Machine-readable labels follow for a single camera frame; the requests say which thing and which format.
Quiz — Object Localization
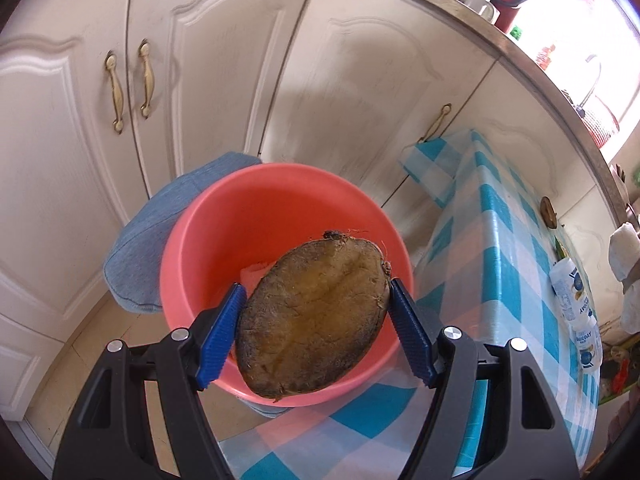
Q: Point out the brown potato half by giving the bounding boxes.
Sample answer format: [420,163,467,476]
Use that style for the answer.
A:
[235,230,393,403]

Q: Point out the brass cabinet handle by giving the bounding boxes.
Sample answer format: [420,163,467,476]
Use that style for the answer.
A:
[419,103,452,142]
[137,38,155,120]
[104,51,125,135]

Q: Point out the metal sink faucet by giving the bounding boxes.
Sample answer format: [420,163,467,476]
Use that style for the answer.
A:
[575,55,603,116]

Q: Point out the steel-edged kitchen countertop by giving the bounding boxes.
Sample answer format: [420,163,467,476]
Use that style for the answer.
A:
[320,0,636,221]

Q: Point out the white cabinet door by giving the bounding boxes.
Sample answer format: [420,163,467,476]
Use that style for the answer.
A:
[127,0,318,201]
[0,0,151,321]
[260,0,498,211]
[380,60,626,241]

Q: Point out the pink plastic basin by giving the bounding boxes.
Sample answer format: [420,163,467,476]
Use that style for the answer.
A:
[160,162,415,407]

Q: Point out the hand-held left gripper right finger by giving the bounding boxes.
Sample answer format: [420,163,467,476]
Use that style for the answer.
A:
[387,278,581,480]

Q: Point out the white mug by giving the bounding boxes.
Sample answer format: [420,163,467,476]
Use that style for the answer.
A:
[467,0,501,23]

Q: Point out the red plastic basket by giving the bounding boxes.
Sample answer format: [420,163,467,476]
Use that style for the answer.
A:
[577,95,621,146]

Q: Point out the white bottle blue label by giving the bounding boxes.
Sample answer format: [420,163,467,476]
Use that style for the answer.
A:
[550,255,593,321]
[570,317,603,373]

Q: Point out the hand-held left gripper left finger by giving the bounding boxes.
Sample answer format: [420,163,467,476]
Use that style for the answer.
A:
[52,282,248,480]

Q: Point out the blue white checked tablecloth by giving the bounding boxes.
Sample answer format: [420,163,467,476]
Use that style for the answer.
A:
[220,130,601,480]

